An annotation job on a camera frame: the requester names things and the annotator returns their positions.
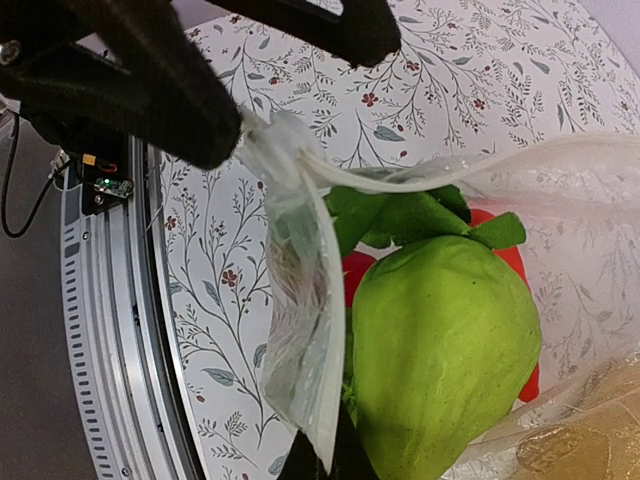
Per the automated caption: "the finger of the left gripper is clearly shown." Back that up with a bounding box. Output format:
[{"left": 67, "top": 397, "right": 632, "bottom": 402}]
[
  {"left": 214, "top": 0, "right": 401, "bottom": 67},
  {"left": 1, "top": 1, "right": 242, "bottom": 168}
]

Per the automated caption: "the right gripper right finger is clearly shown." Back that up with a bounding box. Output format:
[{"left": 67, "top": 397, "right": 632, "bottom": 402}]
[{"left": 332, "top": 409, "right": 379, "bottom": 480}]

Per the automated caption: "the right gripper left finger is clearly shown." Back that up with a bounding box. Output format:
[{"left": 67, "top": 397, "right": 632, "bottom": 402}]
[{"left": 282, "top": 431, "right": 330, "bottom": 480}]

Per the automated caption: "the small green toy vegetable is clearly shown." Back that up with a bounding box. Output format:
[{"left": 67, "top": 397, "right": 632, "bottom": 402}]
[{"left": 352, "top": 236, "right": 541, "bottom": 479}]

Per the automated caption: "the orange toy carrot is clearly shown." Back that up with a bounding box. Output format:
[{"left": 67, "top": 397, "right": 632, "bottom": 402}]
[{"left": 342, "top": 189, "right": 544, "bottom": 404}]

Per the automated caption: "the clear zip top bag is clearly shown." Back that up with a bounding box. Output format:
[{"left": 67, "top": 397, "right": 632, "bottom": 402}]
[{"left": 238, "top": 113, "right": 639, "bottom": 479}]

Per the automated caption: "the floral tablecloth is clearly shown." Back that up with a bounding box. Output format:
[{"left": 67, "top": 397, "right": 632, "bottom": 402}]
[{"left": 160, "top": 1, "right": 639, "bottom": 479}]

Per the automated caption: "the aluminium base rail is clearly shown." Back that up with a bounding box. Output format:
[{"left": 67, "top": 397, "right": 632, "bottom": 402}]
[{"left": 60, "top": 138, "right": 206, "bottom": 479}]

